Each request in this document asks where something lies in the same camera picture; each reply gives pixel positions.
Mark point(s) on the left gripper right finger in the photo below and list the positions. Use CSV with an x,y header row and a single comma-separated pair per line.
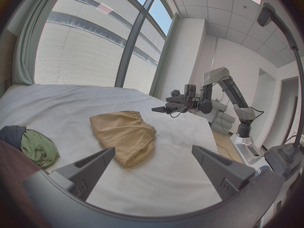
x,y
220,172

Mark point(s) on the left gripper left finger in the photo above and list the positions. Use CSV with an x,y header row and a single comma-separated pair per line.
x,y
87,172

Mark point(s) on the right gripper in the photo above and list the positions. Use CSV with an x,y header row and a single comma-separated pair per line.
x,y
179,106

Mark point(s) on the tan shorts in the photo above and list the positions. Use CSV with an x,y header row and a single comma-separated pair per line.
x,y
123,134

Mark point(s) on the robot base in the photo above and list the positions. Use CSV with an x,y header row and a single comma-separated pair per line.
x,y
244,148

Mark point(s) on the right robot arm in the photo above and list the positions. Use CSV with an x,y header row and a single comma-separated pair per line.
x,y
237,96

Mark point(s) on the bed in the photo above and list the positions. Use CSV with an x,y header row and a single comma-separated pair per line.
x,y
71,98

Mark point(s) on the pale grey storage unit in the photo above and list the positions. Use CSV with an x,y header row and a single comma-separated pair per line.
x,y
222,122

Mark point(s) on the green garment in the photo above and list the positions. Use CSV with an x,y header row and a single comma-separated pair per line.
x,y
40,148

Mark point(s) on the brown garment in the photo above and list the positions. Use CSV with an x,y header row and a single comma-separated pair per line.
x,y
14,174

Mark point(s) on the black garment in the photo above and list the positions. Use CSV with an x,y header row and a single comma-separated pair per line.
x,y
9,134

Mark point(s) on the window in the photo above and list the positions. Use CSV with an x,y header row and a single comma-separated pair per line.
x,y
90,51

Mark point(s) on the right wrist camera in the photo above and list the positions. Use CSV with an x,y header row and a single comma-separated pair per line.
x,y
175,93

